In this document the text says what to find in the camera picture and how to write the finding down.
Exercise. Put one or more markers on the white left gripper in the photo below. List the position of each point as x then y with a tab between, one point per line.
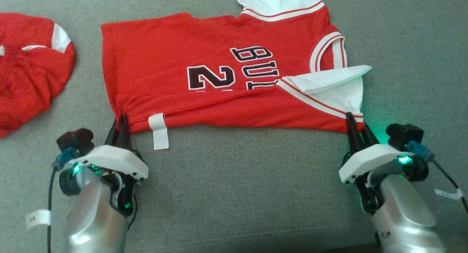
109	158

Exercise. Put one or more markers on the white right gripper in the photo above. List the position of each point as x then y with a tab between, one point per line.
373	159

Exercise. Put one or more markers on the red basketball jersey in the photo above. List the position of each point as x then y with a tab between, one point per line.
164	63

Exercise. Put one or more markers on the red shorts white stripe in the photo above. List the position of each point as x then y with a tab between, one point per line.
29	81

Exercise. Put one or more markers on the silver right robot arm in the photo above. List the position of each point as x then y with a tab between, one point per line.
402	209

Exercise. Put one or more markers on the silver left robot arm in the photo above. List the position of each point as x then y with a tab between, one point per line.
97	216

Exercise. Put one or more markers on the large grey sofa ottoman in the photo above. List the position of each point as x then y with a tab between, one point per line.
241	201

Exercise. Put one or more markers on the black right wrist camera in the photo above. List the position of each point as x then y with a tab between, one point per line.
404	136

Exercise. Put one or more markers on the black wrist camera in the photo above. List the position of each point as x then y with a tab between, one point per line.
404	136
75	139

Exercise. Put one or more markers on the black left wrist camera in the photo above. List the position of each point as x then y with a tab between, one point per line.
75	139

